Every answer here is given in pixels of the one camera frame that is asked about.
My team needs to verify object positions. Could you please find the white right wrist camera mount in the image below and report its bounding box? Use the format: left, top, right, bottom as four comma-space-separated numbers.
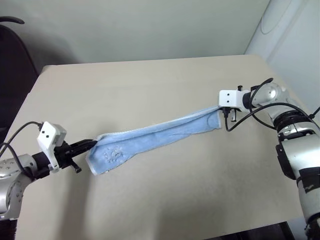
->
217, 88, 250, 113

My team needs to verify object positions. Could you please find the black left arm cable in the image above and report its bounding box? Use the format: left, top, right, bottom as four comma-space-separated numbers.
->
0, 121, 45, 177

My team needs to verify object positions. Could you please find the black office chair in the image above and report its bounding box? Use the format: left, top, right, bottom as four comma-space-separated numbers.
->
0, 15, 41, 137

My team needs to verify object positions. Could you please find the white panel with round mark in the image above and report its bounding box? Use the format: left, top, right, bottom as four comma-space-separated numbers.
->
244, 0, 320, 115

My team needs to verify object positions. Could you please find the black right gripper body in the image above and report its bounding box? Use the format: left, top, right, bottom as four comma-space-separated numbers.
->
220, 106, 238, 123

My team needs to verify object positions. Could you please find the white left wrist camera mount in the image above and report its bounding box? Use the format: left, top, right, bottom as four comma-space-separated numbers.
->
37, 121, 68, 174

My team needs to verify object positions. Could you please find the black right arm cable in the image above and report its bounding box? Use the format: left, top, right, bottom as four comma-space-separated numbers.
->
224, 77, 320, 132

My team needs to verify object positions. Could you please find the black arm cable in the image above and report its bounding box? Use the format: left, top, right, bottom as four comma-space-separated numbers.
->
224, 77, 320, 132
0, 121, 45, 177

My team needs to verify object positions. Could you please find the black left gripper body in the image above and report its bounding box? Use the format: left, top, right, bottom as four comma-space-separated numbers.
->
55, 140, 82, 174

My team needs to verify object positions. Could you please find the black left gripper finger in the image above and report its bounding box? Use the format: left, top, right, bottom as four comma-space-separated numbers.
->
71, 143, 97, 158
70, 139, 98, 151

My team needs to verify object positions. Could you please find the light blue towel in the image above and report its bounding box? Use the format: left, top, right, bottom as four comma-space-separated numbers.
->
85, 105, 223, 176

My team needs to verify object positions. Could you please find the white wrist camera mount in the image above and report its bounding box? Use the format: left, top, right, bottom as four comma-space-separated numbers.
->
217, 88, 250, 113
37, 121, 68, 174

